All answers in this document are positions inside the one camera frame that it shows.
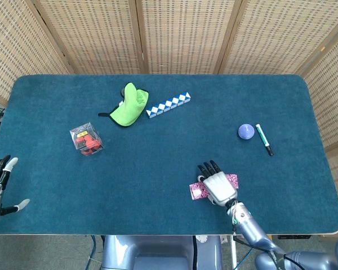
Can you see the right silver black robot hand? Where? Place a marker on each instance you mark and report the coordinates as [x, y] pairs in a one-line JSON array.
[[219, 187]]

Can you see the pink patterned card stack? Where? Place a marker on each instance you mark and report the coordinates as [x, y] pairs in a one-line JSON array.
[[233, 181]]

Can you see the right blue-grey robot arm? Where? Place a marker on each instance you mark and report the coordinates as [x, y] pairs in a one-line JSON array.
[[250, 227]]

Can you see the purple ball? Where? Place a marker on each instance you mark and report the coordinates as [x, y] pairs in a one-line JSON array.
[[246, 131]]

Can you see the blue felt table cover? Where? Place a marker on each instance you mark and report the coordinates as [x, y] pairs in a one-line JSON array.
[[157, 168]]

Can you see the green white marker pen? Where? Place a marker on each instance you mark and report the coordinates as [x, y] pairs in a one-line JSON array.
[[263, 137]]

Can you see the black under-table control box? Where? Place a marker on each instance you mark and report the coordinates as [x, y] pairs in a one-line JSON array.
[[293, 236]]

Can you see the blue-grey robot torso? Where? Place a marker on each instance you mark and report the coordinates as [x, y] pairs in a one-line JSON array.
[[157, 253]]

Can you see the blue white snake puzzle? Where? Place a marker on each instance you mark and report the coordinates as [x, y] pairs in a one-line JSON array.
[[169, 104]]

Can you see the clear box of red caps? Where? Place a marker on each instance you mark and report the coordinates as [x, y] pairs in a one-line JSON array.
[[87, 140]]

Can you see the green fleece eye mask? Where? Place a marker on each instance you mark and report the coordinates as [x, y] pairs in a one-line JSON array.
[[128, 109]]

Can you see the woven rattan folding screen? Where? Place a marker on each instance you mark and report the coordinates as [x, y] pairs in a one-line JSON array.
[[186, 33]]

